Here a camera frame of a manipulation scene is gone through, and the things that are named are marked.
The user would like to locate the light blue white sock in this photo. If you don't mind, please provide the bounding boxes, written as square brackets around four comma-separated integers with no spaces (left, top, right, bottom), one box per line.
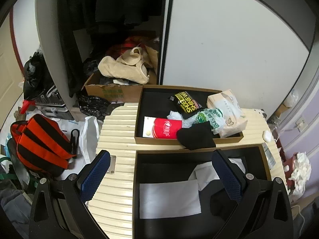
[188,156,247,191]

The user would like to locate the white plastic bag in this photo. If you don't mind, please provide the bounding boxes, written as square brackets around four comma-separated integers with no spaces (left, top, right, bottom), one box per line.
[79,116,99,164]

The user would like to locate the small foil packets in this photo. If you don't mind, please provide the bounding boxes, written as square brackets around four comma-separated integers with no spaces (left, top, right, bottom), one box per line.
[262,142,276,170]

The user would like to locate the white earbuds case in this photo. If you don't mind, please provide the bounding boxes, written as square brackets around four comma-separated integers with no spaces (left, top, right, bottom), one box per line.
[262,130,273,143]

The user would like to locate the black sock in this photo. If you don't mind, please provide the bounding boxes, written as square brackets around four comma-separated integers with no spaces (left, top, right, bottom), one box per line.
[176,121,216,150]

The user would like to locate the beige tissue pack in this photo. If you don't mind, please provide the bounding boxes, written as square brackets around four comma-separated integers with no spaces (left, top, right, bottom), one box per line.
[207,89,248,138]

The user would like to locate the orange black backpack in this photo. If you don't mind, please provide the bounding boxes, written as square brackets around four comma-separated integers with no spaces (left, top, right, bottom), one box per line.
[10,114,80,177]

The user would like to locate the green printed plastic bag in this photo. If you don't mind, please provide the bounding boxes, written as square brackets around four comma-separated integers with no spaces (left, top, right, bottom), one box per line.
[166,108,225,134]

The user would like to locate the near black tray gold rim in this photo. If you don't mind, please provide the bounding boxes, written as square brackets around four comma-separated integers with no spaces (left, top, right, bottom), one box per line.
[132,143,276,239]

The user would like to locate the black tray gold rim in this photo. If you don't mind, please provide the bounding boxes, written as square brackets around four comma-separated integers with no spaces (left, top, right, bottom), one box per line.
[133,84,244,146]
[132,143,276,239]

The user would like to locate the crumpled white tissue pile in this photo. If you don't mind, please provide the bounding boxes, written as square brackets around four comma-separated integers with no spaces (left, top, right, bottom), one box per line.
[289,153,311,202]

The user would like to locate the black plastic bag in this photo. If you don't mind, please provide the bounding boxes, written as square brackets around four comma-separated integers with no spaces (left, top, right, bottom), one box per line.
[78,96,110,121]

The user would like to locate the white folded cloth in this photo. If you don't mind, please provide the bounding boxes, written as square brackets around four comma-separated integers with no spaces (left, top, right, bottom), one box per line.
[139,180,201,219]

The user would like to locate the red white packet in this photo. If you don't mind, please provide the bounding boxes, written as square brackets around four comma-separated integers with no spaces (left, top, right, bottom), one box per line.
[142,117,182,139]

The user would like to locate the silver metal case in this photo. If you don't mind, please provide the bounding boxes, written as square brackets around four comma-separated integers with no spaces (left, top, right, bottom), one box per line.
[35,85,74,120]

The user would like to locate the black yellow shoe shine packet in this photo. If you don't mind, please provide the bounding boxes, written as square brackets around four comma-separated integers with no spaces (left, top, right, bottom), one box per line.
[169,91,204,119]

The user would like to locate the brown cardboard box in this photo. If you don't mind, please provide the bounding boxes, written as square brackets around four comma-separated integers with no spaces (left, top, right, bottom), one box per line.
[82,44,160,103]

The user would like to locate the far black tray gold rim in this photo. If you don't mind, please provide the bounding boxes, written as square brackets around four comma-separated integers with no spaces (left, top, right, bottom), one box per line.
[133,84,244,146]

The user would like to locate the black garbage bag pile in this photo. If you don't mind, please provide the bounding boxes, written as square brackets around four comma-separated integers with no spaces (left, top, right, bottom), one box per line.
[23,50,53,101]

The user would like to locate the beige knitted garment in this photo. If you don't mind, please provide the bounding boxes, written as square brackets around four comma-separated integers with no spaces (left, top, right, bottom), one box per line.
[98,47,153,85]

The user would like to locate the red garment in wardrobe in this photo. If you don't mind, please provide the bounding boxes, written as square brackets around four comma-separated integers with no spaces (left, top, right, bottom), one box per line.
[106,36,151,59]

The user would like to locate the white sliding wardrobe door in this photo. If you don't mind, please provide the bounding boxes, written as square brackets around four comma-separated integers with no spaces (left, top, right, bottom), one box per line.
[159,0,317,116]

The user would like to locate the white charging cable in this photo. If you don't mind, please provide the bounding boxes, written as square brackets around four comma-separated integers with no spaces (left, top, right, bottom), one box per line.
[290,203,306,239]

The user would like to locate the white wall socket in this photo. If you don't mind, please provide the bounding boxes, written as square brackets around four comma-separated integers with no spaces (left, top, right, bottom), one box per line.
[295,116,308,133]

